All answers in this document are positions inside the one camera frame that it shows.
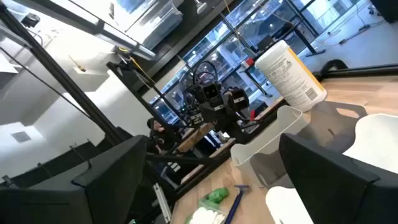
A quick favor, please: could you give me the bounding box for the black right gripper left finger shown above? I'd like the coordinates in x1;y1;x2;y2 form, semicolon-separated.
0;134;147;224

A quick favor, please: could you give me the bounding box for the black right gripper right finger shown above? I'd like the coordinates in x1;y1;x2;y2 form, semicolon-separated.
279;133;398;224

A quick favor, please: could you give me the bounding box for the blue disposable razor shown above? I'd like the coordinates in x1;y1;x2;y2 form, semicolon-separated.
223;184;251;224

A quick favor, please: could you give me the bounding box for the green toiletry packet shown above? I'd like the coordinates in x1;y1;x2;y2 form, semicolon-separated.
198;187;230;210

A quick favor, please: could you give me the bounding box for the white plastic bin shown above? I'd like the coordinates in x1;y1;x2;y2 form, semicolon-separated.
230;105;309;188
266;113;398;224

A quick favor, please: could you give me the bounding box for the gray plastic bin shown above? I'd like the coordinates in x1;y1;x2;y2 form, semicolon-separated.
297;100;368;154

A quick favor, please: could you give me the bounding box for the person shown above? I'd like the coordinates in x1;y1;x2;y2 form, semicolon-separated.
146;117;177;156

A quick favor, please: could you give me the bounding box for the wooden background table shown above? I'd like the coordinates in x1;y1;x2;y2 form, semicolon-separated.
177;122;216;154

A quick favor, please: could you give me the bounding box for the clear bag of cotton pads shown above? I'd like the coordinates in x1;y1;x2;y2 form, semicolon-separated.
185;203;228;224

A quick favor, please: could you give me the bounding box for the white wipes canister yellow label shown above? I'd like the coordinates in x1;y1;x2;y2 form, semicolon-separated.
254;39;328;113

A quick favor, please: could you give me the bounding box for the floor power strip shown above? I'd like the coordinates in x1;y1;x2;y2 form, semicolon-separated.
338;24;371;45

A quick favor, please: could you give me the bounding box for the white metal bracket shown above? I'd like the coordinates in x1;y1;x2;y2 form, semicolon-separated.
152;182;172;223

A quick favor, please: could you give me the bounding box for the black rig frame post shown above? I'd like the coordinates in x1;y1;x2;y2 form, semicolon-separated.
0;2;128;147

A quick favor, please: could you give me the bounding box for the black table edge rail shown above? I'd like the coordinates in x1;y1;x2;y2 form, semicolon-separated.
313;58;398;82

